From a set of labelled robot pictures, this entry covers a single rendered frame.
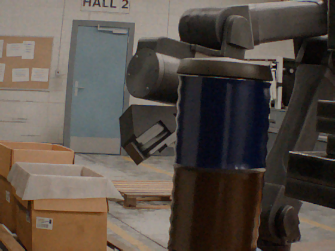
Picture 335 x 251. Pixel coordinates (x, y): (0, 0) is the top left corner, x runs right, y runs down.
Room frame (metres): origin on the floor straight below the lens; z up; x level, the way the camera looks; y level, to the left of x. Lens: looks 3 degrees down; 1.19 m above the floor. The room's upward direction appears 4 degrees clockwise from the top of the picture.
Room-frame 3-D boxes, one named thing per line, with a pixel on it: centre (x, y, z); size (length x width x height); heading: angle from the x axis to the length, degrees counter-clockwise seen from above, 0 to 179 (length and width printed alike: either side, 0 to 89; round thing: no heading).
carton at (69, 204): (4.19, 0.62, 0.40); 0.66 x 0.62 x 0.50; 23
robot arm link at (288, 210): (0.95, -0.16, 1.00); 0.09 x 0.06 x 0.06; 41
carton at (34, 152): (4.74, 0.90, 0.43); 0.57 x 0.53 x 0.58; 26
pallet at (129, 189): (7.37, -0.02, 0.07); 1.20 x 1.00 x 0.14; 114
